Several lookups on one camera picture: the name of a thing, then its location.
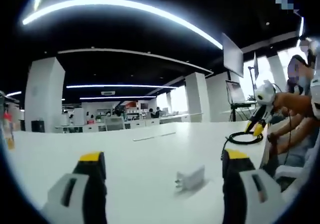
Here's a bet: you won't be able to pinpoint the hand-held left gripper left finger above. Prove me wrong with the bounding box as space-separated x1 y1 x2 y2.
39 151 108 224

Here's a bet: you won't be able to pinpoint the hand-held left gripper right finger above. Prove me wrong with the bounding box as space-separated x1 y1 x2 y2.
221 148 283 224

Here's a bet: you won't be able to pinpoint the black Type-C cable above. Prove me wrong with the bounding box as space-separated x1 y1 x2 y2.
220 131 264 160

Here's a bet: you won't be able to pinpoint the white charger adapter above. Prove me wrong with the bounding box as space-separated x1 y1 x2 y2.
174 165 206 192

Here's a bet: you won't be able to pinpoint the white desk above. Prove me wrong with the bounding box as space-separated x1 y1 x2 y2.
4 121 270 224

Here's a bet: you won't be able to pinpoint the black laptop stand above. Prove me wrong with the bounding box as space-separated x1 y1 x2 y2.
229 103 258 122

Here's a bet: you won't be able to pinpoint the black light stand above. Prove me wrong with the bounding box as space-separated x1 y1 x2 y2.
248 51 260 91

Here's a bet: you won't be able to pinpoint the open laptop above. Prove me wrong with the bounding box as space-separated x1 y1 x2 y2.
225 80 257 104

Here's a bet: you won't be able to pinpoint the person's own trousers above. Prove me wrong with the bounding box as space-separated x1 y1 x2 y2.
274 134 320 170

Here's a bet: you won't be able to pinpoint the white chest-worn device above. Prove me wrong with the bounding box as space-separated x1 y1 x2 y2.
309 69 320 121

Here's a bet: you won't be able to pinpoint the large dark monitor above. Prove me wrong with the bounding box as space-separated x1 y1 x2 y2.
221 32 245 78

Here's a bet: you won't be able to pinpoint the black box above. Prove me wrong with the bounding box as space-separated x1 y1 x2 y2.
31 120 45 133

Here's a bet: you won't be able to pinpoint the white mesh office chair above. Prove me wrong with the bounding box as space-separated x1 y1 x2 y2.
104 116 126 131

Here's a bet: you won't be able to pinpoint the clear bottle red cap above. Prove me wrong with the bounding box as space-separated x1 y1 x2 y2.
1 109 16 151

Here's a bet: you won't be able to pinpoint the thin white strip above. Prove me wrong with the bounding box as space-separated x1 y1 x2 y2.
132 132 177 142

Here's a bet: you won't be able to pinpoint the row of white cabinets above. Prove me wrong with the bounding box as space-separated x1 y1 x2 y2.
54 116 201 134

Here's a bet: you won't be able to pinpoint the ceiling light strip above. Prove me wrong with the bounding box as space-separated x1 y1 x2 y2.
66 84 177 89
79 95 157 100

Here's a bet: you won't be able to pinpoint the long curved ceiling light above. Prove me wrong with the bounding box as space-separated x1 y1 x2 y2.
21 0 224 50

